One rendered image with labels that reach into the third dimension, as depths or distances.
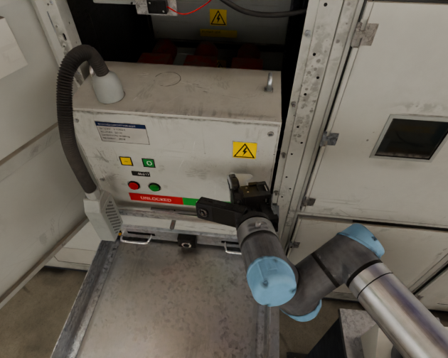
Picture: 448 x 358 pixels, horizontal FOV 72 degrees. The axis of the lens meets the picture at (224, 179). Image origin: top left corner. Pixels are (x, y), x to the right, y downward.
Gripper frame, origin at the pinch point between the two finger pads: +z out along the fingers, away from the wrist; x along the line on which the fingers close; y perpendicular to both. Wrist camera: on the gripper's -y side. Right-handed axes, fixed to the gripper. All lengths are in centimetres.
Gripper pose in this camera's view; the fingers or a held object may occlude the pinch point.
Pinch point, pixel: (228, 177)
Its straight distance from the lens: 78.3
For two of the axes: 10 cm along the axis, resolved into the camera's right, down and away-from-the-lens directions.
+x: -0.4, -8.3, -5.5
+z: -1.4, -5.4, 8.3
